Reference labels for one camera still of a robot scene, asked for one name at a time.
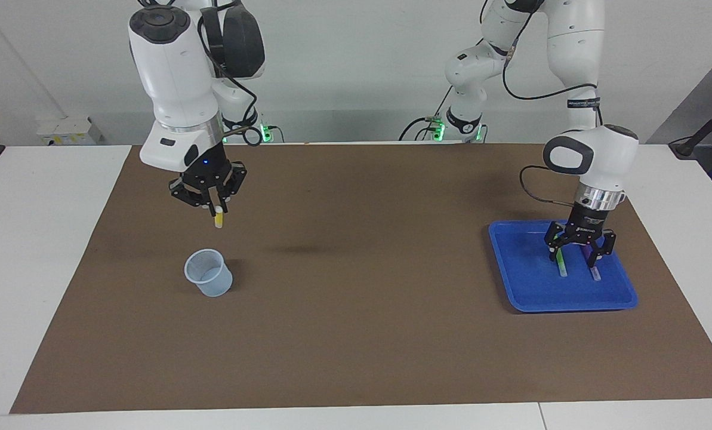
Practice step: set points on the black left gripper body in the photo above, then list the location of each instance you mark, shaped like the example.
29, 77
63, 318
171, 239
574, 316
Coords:
585, 224

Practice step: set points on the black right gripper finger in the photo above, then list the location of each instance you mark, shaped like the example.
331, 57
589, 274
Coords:
191, 194
233, 182

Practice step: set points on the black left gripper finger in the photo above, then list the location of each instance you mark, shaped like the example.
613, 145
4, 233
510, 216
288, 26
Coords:
603, 248
555, 242

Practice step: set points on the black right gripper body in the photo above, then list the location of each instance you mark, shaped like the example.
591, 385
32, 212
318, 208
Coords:
209, 170

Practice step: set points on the green pen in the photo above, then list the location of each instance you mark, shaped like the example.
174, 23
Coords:
562, 266

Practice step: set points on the purple pen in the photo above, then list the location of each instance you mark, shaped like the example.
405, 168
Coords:
593, 272

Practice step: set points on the yellow pen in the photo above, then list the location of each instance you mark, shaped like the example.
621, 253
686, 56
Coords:
218, 218

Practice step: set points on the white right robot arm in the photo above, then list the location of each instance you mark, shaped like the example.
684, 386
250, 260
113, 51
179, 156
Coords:
176, 77

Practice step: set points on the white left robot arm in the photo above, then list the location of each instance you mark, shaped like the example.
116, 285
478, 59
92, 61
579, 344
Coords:
594, 155

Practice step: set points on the blue plastic tray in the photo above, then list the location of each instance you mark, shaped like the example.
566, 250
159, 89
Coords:
523, 275

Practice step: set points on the clear plastic cup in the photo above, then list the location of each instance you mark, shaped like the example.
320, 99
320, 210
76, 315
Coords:
212, 286

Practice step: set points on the black stand with pole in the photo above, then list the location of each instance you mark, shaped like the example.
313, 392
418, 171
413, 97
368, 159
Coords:
699, 134

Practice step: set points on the brown table mat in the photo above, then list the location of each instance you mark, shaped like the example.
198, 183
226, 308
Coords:
356, 310

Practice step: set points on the white wall socket box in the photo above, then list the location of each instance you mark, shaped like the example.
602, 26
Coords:
69, 131

